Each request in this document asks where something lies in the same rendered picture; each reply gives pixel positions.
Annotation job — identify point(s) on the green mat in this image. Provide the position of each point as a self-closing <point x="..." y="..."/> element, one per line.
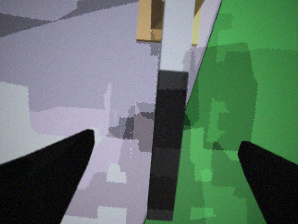
<point x="246" y="89"/>

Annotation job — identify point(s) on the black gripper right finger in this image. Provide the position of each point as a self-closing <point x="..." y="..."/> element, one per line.
<point x="273" y="181"/>

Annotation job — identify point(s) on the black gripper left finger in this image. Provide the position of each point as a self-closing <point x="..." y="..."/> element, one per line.
<point x="37" y="188"/>

